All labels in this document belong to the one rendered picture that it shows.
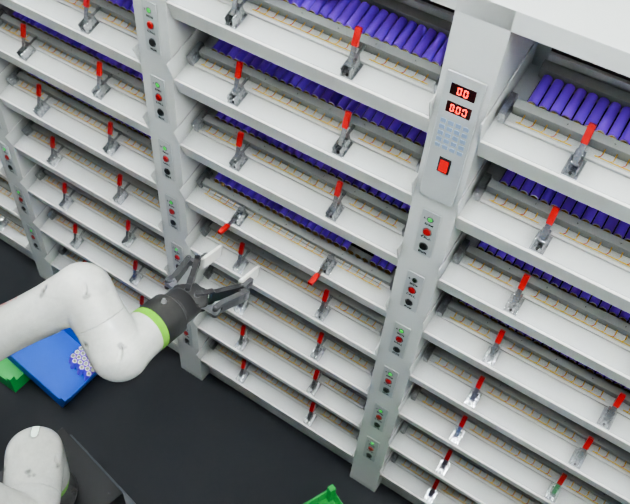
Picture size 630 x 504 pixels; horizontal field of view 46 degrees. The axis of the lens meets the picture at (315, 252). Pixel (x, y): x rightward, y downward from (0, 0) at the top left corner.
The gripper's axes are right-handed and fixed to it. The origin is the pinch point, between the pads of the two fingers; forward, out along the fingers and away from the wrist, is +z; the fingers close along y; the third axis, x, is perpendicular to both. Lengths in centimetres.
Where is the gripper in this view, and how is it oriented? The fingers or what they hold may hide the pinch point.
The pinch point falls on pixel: (233, 264)
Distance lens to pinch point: 163.4
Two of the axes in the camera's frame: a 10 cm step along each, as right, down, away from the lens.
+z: 5.3, -4.5, 7.2
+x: 1.8, -7.7, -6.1
